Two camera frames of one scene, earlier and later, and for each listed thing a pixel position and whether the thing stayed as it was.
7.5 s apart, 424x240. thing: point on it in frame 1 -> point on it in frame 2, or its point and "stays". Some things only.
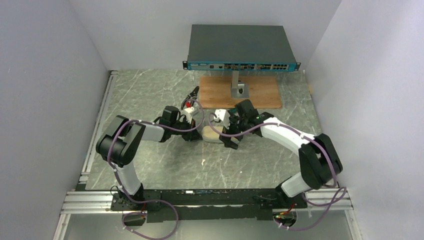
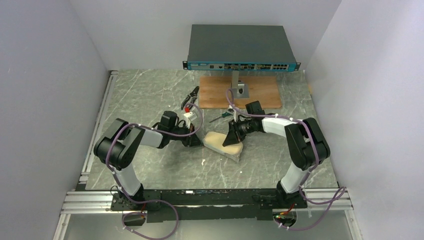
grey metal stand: (238, 89) stays
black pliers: (193, 95) stays
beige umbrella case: (209, 134) -> (215, 141)
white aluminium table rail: (91, 155) stays
